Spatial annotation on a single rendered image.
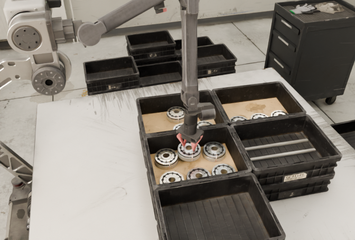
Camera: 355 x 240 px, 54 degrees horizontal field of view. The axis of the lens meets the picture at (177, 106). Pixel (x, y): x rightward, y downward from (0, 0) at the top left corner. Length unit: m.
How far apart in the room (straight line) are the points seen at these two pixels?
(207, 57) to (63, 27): 1.98
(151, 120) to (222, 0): 3.32
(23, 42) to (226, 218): 0.96
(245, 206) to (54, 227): 0.79
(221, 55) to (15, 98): 2.03
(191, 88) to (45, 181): 0.84
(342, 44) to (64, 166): 2.36
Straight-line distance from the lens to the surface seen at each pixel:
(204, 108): 1.42
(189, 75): 1.35
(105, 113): 2.09
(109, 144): 1.88
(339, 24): 3.07
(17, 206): 2.36
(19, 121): 3.40
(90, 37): 1.25
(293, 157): 1.68
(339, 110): 3.56
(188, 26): 1.33
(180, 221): 1.38
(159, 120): 1.80
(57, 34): 1.26
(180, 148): 1.55
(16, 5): 1.34
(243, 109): 1.90
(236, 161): 1.56
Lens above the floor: 1.96
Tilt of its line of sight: 37 degrees down
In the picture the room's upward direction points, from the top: straight up
